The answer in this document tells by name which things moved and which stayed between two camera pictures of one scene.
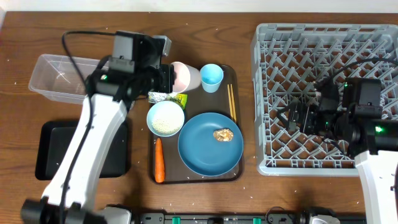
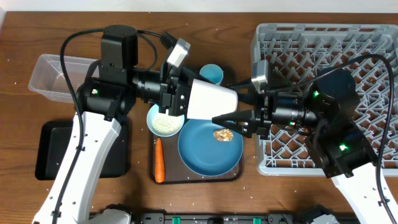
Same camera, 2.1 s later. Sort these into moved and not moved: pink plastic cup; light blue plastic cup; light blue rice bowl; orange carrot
Moved: pink plastic cup
Not moved: orange carrot; light blue rice bowl; light blue plastic cup
